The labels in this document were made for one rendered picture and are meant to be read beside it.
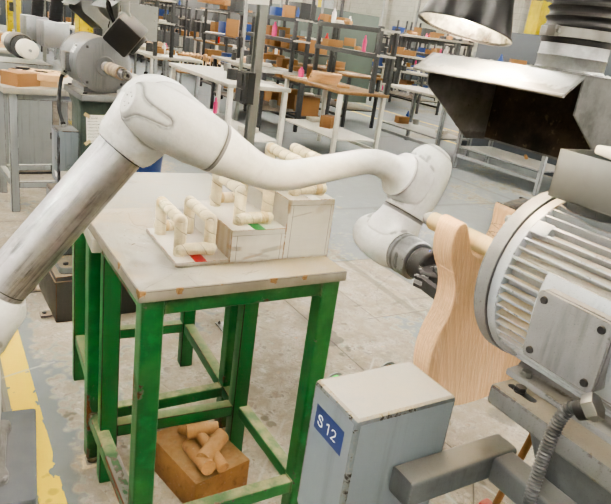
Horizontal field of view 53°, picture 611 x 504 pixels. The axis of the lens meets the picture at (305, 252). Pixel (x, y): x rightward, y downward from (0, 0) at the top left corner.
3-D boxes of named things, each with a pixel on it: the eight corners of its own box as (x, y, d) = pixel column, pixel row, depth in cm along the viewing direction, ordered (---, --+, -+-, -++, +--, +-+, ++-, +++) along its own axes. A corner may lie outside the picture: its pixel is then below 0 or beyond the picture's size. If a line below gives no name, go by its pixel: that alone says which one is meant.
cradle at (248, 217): (275, 224, 167) (276, 213, 166) (237, 226, 161) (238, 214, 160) (269, 220, 170) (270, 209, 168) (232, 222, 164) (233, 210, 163)
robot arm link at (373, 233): (375, 264, 133) (406, 212, 131) (337, 238, 145) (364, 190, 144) (405, 279, 139) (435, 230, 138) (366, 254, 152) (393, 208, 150)
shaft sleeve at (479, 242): (503, 255, 92) (505, 271, 94) (518, 244, 93) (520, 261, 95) (424, 217, 106) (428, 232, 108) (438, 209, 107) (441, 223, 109)
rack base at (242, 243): (283, 259, 170) (287, 228, 167) (229, 263, 161) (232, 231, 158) (242, 227, 191) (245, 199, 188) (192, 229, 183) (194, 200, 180)
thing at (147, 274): (310, 489, 194) (347, 271, 168) (127, 547, 164) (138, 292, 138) (231, 386, 242) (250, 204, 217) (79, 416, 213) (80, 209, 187)
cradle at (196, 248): (218, 255, 162) (219, 243, 161) (176, 258, 156) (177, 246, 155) (213, 250, 164) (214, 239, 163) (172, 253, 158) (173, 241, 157)
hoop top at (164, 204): (188, 228, 156) (189, 216, 155) (176, 229, 154) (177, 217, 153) (165, 205, 172) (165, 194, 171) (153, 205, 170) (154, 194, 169)
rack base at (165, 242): (230, 263, 162) (231, 259, 161) (175, 267, 154) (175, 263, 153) (194, 229, 183) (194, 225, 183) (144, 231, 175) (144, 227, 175)
